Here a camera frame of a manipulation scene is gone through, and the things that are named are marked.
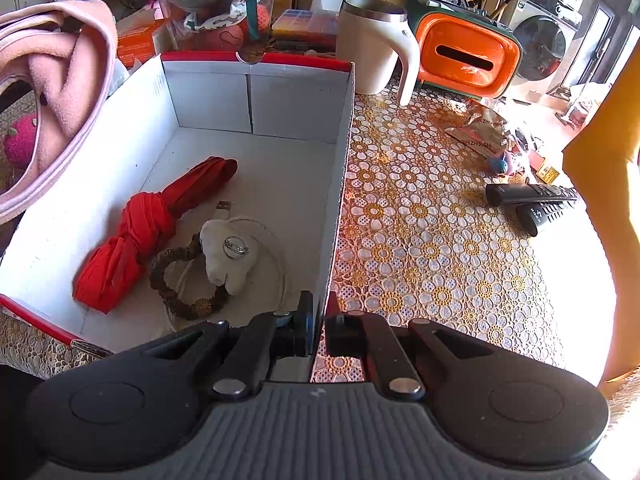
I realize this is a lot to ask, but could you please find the white cardboard box red rim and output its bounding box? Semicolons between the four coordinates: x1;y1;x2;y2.
0;51;357;357

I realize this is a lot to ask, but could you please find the foil snack bag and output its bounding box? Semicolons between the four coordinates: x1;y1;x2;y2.
445;100;512;157

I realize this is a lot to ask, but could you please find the red cloth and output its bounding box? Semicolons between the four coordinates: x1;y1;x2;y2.
72;156;238;315

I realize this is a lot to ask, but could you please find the orange tissue box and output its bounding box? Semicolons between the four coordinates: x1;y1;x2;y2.
117;19;167;68

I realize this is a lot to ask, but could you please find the blue and pink toy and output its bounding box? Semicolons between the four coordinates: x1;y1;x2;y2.
485;152;519;177

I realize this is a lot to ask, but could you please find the washing machine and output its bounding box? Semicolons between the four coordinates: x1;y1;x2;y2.
500;0;587;82

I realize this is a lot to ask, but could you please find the white charging cable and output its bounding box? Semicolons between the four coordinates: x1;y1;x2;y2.
160;201;289;322

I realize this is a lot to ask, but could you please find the black remote control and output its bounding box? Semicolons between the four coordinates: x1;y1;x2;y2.
515;200;582;237
485;182;579;207

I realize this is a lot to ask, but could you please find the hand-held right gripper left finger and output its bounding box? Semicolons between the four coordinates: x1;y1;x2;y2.
147;290;317;402

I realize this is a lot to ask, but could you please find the brown bead bracelet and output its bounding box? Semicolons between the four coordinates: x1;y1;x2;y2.
149;234;236;321

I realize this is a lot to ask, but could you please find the clear bead organiser box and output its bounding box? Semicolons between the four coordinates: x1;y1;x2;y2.
272;9;342;52

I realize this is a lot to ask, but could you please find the plastic-wrapped fruit basket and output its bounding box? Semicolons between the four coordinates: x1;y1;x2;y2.
142;0;278;59

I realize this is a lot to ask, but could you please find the white plush brooch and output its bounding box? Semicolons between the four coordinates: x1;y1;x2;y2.
199;217;258;296

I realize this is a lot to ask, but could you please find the orange and green tissue holder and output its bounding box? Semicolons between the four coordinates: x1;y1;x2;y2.
405;0;523;100

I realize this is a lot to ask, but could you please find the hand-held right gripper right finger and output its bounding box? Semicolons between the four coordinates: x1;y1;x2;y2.
325;291;497;402

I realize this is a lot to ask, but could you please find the yellow chair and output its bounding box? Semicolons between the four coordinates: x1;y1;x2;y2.
562;50;640;387

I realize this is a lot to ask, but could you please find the white mug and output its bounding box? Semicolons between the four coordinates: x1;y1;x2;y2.
335;0;421;107

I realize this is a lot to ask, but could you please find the pink plush fruit toy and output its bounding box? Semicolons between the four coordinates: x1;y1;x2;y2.
4;114;39;166

